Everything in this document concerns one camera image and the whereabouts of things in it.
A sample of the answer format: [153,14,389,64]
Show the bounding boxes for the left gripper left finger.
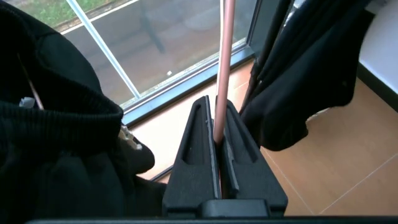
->
[161,95,222,218]

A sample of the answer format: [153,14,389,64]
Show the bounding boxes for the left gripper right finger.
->
[221,100,289,218]

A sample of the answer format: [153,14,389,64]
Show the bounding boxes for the heap of clothes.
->
[239,0,376,152]

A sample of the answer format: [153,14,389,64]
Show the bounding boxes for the black shorts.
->
[0,1,168,218]

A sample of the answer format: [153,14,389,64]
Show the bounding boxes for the window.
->
[0,0,274,127]

